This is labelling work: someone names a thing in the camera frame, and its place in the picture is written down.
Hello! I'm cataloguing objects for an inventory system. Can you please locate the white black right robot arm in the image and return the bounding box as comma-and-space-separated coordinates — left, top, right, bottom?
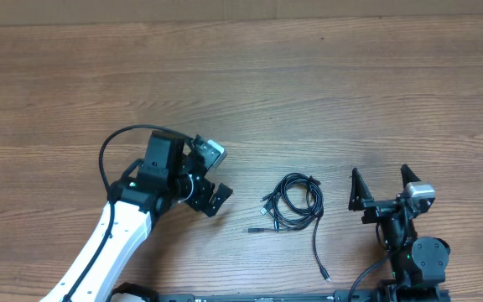
345, 164, 451, 301

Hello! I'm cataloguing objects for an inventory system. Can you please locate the black braided usb cable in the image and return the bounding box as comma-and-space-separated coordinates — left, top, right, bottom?
259, 175, 331, 282

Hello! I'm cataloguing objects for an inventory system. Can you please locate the brown cardboard wall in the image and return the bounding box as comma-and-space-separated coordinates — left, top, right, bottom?
0, 0, 483, 26

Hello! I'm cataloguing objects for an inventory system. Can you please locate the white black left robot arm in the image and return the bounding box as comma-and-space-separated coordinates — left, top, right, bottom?
45, 128, 232, 302

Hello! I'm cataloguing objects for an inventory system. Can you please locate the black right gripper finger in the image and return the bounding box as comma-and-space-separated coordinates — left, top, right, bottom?
400, 164, 420, 185
348, 168, 374, 211

